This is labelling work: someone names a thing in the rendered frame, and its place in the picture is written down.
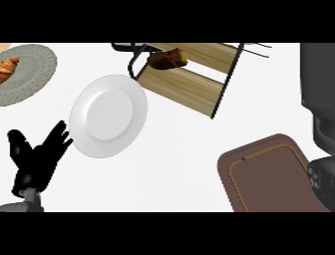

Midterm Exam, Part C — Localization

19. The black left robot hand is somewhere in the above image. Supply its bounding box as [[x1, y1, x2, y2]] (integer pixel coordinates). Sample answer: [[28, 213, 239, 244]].
[[6, 120, 75, 199]]

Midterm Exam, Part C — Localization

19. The wooden tiered shelf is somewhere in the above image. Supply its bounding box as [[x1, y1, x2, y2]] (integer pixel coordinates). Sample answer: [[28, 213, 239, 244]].
[[111, 42, 273, 120]]

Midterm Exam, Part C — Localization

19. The brown sweet potato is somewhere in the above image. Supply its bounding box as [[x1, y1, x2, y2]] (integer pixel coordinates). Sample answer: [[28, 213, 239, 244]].
[[148, 47, 189, 71]]

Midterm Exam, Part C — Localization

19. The brown tray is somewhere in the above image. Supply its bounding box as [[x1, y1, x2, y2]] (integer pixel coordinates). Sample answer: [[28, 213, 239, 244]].
[[216, 132, 332, 213]]

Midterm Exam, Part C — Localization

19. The white round plate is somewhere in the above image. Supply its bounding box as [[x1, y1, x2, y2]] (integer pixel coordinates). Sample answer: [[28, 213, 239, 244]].
[[68, 74, 151, 159]]

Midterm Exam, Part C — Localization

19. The grey round placemat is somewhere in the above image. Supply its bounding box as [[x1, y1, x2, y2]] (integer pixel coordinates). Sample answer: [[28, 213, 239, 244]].
[[0, 44, 59, 109]]

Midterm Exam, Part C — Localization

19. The orange croissant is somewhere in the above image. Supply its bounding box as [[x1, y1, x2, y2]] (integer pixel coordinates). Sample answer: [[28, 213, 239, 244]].
[[0, 56, 22, 90]]

